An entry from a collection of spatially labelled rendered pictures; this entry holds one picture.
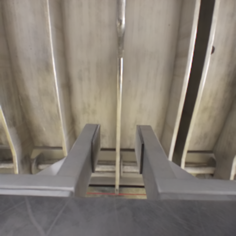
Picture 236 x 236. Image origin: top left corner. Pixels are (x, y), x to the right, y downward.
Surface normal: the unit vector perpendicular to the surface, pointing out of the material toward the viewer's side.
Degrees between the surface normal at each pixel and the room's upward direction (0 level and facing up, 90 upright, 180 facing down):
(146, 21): 2
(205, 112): 11
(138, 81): 7
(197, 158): 25
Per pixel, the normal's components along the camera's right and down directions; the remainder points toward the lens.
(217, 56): -0.01, 0.37
